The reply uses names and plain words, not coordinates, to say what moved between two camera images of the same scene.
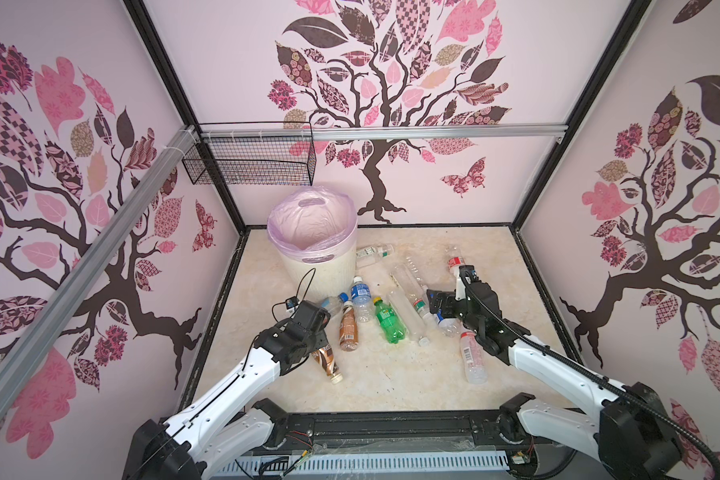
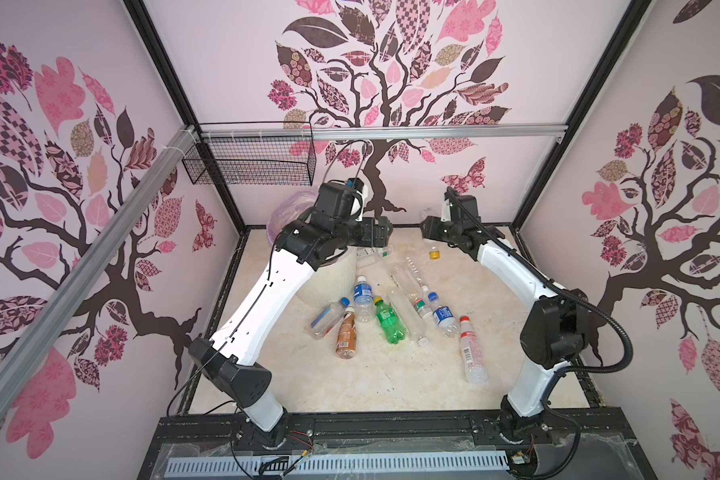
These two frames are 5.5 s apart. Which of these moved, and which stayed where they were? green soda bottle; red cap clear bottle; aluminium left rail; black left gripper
Moved: black left gripper
Stayed: green soda bottle; red cap clear bottle; aluminium left rail
